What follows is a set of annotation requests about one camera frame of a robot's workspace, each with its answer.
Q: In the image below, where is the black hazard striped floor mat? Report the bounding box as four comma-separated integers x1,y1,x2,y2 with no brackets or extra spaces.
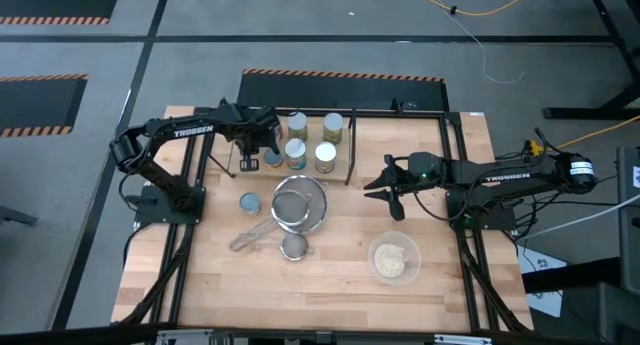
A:
0,0,123,26
235,68,450,112
0,73,90,139

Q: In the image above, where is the grey stand foot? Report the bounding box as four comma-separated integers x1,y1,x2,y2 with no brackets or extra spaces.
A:
0,204,39,227

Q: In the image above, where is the wooden shelf with black legs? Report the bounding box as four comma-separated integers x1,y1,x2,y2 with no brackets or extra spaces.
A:
207,98,359,186

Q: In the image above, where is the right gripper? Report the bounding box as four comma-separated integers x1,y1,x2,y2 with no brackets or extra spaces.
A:
362,152,447,223

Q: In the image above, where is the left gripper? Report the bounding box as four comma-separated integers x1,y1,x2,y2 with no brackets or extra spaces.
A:
233,103,282,173

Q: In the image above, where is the small teal tin can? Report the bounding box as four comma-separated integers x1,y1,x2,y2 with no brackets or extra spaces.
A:
239,192,262,217

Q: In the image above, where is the silver metal bracket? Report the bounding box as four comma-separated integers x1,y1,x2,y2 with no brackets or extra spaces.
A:
433,333,494,345
155,328,216,345

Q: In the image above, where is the black table leg frame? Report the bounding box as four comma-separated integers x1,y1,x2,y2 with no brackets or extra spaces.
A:
542,0,640,121

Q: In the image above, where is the clear glass bowl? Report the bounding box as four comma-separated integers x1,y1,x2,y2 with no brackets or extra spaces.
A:
367,230,422,287

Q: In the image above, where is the black aluminium table frame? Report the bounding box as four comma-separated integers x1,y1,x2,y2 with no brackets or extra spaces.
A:
118,97,534,336

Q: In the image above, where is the medium metal mesh strainer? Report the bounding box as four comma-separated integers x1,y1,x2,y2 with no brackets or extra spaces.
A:
228,189,313,253

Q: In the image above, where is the thin yellow floor cable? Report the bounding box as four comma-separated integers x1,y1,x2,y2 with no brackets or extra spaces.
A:
403,0,541,18

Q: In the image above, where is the pink and green label can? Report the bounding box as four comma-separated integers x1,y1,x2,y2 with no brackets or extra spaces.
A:
286,111,309,142

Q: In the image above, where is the yellow extension cord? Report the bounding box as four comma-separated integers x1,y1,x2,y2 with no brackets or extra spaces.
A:
524,114,640,159

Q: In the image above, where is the white floor cable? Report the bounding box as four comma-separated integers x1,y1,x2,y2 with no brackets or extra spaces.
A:
427,0,526,85

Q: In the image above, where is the peaches label tin can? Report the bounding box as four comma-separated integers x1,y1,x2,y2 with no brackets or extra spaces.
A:
314,141,338,175

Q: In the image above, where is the thick grey cable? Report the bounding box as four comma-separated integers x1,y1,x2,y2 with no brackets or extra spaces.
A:
519,192,640,241

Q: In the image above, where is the oranges label tin can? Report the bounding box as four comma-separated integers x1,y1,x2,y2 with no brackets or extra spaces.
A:
322,112,345,146

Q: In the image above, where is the white paper sheet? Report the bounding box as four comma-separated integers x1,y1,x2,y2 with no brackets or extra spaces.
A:
517,244,564,319

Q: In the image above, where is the blue green label tin can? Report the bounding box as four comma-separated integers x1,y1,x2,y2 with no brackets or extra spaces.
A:
284,137,308,171

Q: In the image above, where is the grey cabinet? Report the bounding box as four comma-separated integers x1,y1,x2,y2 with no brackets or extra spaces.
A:
615,144,640,296

